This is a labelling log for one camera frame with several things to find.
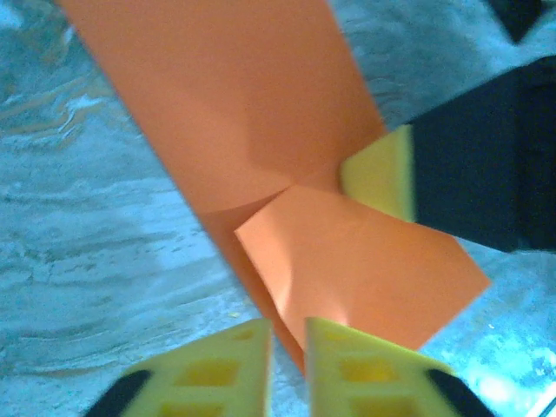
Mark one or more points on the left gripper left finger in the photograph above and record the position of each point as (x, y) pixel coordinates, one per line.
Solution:
(208, 382)

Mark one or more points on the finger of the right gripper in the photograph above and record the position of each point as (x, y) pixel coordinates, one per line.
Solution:
(456, 174)
(514, 19)

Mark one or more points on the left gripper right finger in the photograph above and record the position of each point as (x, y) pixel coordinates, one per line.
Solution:
(373, 382)

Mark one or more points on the orange paper sheet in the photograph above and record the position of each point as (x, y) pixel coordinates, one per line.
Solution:
(243, 108)

